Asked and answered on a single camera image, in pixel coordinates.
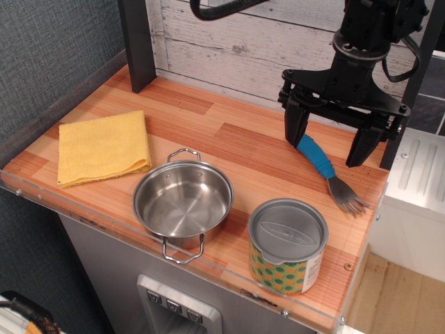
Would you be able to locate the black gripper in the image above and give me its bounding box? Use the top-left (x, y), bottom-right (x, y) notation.
top-left (278, 51), bottom-right (409, 168)

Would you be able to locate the yellow rag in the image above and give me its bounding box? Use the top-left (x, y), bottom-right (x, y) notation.
top-left (57, 111), bottom-right (152, 188)

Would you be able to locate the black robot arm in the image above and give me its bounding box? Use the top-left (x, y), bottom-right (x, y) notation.
top-left (279, 1), bottom-right (429, 167)

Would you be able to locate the toy can with grey lid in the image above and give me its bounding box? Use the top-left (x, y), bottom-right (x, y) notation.
top-left (248, 198), bottom-right (329, 295)

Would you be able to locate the white toy sink counter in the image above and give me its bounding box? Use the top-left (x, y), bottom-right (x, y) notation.
top-left (366, 50), bottom-right (445, 285)

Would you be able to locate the stainless steel pot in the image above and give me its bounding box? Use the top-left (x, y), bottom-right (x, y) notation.
top-left (132, 148), bottom-right (234, 264)

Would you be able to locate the silver water dispenser panel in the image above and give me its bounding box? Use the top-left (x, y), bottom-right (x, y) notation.
top-left (137, 274), bottom-right (223, 333)

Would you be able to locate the grey toy fridge cabinet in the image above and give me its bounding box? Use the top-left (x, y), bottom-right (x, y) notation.
top-left (61, 212), bottom-right (339, 333)

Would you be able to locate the black and orange object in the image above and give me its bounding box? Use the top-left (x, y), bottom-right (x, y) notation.
top-left (1, 291), bottom-right (63, 333)

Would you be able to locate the blue handled fork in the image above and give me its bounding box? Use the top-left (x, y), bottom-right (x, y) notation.
top-left (297, 134), bottom-right (369, 215)

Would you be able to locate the dark right frame post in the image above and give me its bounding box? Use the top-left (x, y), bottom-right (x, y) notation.
top-left (380, 0), bottom-right (444, 170)

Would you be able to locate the dark frame post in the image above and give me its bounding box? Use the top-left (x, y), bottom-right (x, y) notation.
top-left (380, 0), bottom-right (444, 170)
top-left (118, 0), bottom-right (156, 93)

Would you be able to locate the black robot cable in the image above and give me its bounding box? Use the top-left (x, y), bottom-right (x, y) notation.
top-left (189, 0), bottom-right (270, 21)

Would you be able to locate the dark left frame post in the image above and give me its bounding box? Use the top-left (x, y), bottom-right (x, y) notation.
top-left (118, 0), bottom-right (156, 93)

